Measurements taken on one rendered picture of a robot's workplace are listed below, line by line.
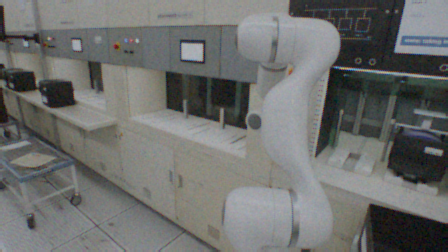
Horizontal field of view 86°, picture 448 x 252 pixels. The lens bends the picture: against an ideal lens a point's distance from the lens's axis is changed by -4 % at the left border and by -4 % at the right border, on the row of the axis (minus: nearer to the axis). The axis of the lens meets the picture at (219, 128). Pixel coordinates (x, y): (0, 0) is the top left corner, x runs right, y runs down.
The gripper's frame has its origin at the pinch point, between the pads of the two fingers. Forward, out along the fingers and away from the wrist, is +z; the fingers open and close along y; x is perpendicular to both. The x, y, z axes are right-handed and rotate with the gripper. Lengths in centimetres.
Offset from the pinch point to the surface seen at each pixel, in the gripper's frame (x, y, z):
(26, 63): -11, -439, 17
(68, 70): -10, -289, 20
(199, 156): -45, -58, 3
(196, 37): 30, -60, 2
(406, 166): -23, 52, 23
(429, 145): -11, 57, 23
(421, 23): 37, 43, 3
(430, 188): -30, 63, 23
